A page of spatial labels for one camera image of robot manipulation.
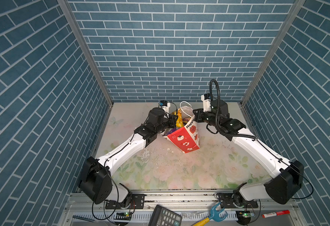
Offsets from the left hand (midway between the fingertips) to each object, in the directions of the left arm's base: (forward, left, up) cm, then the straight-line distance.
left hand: (179, 116), depth 78 cm
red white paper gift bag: (-9, -4, -9) cm, 13 cm away
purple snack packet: (-3, +6, -9) cm, 11 cm away
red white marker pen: (-43, -47, -24) cm, 69 cm away
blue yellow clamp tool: (-44, -18, -24) cm, 53 cm away
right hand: (+2, -7, +4) cm, 8 cm away
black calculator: (-43, +9, -24) cm, 50 cm away
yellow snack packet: (-1, 0, -3) cm, 3 cm away
